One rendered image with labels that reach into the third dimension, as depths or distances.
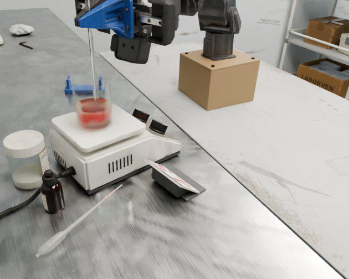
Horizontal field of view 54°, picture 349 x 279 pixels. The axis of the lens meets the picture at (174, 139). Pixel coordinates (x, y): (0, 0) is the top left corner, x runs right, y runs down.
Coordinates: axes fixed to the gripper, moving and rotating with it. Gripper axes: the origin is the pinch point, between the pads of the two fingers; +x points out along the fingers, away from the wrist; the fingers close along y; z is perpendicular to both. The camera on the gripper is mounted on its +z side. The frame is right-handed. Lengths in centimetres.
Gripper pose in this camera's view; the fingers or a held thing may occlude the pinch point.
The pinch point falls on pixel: (96, 19)
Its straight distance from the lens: 52.3
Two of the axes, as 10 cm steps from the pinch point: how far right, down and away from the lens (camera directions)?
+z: -0.4, 8.5, 5.3
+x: -5.8, 4.1, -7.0
